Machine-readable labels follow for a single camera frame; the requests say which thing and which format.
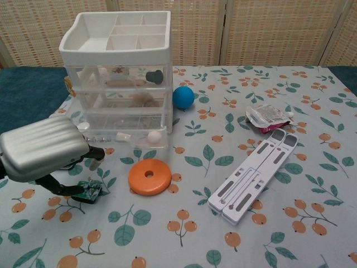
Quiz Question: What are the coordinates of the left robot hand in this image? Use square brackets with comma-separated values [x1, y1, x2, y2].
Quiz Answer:
[0, 116, 106, 200]

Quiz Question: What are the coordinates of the small green circuit board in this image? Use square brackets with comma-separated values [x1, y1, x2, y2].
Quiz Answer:
[73, 180, 103, 203]

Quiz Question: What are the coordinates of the clear drawer with white knob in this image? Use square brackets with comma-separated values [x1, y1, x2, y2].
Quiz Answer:
[79, 110, 170, 149]

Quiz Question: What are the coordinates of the clear drawer with grey knob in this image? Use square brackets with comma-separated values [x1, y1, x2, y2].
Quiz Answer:
[65, 65, 171, 92]

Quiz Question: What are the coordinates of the white plastic drawer organizer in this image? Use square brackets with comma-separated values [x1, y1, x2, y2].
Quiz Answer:
[59, 11, 173, 149]

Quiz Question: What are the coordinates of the orange disc with hole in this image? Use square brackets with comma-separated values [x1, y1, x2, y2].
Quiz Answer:
[128, 159, 173, 196]

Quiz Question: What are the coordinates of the blue ball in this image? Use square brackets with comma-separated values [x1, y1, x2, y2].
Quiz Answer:
[172, 85, 195, 109]

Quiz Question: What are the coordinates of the leaf and berry tablecloth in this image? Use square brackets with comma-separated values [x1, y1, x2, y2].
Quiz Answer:
[0, 65, 357, 268]

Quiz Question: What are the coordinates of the white folding laptop stand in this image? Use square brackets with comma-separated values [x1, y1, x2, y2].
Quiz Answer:
[208, 128, 299, 226]

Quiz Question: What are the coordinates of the magenta packet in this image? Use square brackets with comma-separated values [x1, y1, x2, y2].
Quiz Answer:
[259, 122, 291, 135]

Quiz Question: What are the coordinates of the silver spout pouch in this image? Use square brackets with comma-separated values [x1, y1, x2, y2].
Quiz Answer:
[245, 104, 295, 126]

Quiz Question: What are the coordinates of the bamboo folding screen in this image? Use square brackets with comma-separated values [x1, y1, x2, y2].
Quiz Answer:
[0, 0, 357, 69]

